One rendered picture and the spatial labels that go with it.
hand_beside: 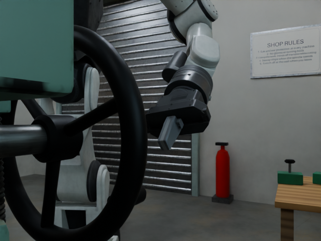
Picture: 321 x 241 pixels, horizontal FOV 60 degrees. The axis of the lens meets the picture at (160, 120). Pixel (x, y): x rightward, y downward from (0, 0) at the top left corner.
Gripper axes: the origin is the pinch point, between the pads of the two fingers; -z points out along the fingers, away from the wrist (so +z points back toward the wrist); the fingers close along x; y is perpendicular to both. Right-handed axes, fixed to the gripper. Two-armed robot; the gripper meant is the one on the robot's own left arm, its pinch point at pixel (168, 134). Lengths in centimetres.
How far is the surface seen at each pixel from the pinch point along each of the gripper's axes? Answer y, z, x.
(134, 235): -130, 64, 100
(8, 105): 17.9, -17.5, 4.7
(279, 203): -66, 40, -7
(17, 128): 14.7, -16.3, 7.8
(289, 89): -122, 223, -9
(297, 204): -66, 40, -13
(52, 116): 13.2, -12.0, 7.1
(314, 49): -95, 240, -35
